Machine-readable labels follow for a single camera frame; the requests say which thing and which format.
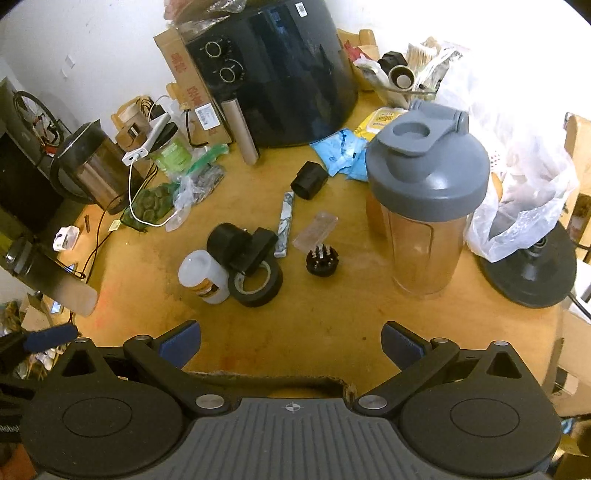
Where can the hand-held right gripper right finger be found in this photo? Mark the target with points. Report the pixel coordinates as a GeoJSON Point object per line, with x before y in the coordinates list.
{"type": "Point", "coordinates": [400, 344]}

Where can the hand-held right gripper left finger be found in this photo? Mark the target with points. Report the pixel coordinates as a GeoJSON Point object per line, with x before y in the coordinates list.
{"type": "Point", "coordinates": [181, 342]}

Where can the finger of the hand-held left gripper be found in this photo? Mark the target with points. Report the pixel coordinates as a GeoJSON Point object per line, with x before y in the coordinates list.
{"type": "Point", "coordinates": [51, 338]}

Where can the small white plastic bottle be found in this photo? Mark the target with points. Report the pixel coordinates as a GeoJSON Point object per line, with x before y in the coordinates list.
{"type": "Point", "coordinates": [203, 277]}

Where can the black adapter with cylinder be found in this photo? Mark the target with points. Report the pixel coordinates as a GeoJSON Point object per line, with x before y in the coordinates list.
{"type": "Point", "coordinates": [240, 247]}

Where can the black round pronged plug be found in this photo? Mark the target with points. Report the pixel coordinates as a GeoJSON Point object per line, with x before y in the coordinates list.
{"type": "Point", "coordinates": [322, 261]}

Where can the clear plastic case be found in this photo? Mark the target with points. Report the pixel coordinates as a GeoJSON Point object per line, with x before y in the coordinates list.
{"type": "Point", "coordinates": [316, 232]}

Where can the black electrical tape roll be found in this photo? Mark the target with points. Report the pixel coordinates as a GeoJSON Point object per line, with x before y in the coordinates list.
{"type": "Point", "coordinates": [256, 286]}

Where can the white charger plug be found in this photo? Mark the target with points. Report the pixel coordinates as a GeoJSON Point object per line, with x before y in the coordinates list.
{"type": "Point", "coordinates": [65, 238]}

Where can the small dark stick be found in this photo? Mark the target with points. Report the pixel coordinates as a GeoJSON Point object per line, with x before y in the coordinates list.
{"type": "Point", "coordinates": [87, 226]}

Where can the small paper tag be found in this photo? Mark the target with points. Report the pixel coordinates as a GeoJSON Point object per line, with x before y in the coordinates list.
{"type": "Point", "coordinates": [114, 225]}

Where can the green mesh bag of discs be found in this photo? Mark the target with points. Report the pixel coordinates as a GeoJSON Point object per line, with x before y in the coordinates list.
{"type": "Point", "coordinates": [150, 205]}

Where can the black round lamp base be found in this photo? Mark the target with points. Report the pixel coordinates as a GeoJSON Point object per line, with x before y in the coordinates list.
{"type": "Point", "coordinates": [531, 277]}

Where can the marbled grey stick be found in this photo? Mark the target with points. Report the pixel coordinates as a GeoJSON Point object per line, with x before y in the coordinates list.
{"type": "Point", "coordinates": [285, 224]}

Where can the shaker bottle with grey lid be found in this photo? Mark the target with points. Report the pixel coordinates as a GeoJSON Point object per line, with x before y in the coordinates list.
{"type": "Point", "coordinates": [427, 184]}

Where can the clear crumpled plastic bag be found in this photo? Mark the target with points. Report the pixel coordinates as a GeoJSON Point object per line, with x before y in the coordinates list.
{"type": "Point", "coordinates": [203, 177]}

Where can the steel electric kettle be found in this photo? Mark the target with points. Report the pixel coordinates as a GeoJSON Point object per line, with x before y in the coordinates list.
{"type": "Point", "coordinates": [90, 166]}

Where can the black cylindrical cap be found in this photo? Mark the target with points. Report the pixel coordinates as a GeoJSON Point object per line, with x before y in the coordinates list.
{"type": "Point", "coordinates": [308, 181]}

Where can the green jar with black lid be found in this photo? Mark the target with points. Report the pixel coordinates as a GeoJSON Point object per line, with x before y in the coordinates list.
{"type": "Point", "coordinates": [173, 152]}

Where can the blue plastic packet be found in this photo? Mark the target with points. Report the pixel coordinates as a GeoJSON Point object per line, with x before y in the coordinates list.
{"type": "Point", "coordinates": [341, 154]}

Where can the white power bank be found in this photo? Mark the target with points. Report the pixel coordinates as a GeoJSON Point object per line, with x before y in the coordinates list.
{"type": "Point", "coordinates": [147, 141]}

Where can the bicycle wheel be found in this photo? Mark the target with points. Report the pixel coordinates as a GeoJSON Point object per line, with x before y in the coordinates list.
{"type": "Point", "coordinates": [39, 120]}

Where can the yellow wet wipes pack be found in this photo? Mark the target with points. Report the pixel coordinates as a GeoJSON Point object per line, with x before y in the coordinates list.
{"type": "Point", "coordinates": [376, 122]}

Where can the brown paper package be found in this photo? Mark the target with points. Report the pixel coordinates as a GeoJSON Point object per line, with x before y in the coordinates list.
{"type": "Point", "coordinates": [131, 124]}

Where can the white plastic bag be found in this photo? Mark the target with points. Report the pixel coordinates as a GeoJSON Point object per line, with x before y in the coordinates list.
{"type": "Point", "coordinates": [521, 152]}

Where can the open cardboard box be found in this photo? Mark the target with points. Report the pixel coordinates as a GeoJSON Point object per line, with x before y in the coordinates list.
{"type": "Point", "coordinates": [579, 184]}

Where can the tall brown cardboard box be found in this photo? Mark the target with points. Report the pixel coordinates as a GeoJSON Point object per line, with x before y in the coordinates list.
{"type": "Point", "coordinates": [184, 78]}

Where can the bowl of assorted utensils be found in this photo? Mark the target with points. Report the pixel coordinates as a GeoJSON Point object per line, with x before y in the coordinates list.
{"type": "Point", "coordinates": [406, 74]}

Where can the black air fryer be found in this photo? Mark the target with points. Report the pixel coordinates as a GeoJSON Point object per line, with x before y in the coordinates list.
{"type": "Point", "coordinates": [286, 74]}

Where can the crinkled plastic package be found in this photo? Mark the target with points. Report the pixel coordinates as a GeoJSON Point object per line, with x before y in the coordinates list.
{"type": "Point", "coordinates": [203, 8]}

